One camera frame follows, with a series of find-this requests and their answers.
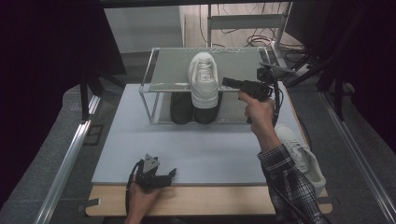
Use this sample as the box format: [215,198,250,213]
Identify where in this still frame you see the dark curtain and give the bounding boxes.
[284,0,396,153]
[0,0,127,209]

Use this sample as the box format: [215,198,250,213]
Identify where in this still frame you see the right hand-held gripper cable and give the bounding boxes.
[269,69,331,224]

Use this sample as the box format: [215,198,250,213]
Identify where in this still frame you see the black tape strip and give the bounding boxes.
[77,197,101,213]
[317,195,339,206]

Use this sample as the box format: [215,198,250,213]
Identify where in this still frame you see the person's left hand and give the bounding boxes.
[125,182,163,219]

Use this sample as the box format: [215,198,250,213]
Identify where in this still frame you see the aluminium frame rail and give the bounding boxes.
[320,91,396,223]
[33,94,101,224]

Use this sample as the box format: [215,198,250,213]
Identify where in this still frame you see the light blue table mat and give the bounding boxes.
[92,82,309,187]

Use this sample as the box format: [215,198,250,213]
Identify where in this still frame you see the white power strip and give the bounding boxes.
[292,63,312,78]

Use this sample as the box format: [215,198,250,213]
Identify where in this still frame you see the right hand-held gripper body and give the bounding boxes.
[246,63,295,103]

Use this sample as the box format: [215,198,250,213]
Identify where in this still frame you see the white metal stand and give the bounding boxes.
[206,2,293,71]

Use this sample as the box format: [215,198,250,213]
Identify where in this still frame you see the hand-held gripper cable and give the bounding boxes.
[124,160,146,216]
[269,69,331,224]

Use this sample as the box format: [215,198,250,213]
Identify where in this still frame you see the left hand-held gripper cable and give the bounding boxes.
[124,160,146,216]

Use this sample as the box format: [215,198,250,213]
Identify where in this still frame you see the person's right hand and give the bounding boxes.
[237,91,276,138]

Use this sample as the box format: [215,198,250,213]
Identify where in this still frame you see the black floor cables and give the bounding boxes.
[246,33,307,55]

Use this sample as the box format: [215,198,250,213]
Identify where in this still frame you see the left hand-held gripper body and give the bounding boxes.
[134,153,162,193]

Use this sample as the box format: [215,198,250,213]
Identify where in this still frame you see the white sneaker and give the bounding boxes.
[274,123,327,197]
[187,51,219,110]

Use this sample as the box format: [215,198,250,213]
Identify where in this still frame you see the black stand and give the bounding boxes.
[284,46,347,122]
[78,69,127,122]

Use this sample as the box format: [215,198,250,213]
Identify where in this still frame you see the black slipper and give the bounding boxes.
[194,92,222,125]
[169,91,194,125]

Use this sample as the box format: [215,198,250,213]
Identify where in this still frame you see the metal and glass shoe rack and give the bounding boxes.
[138,46,281,125]

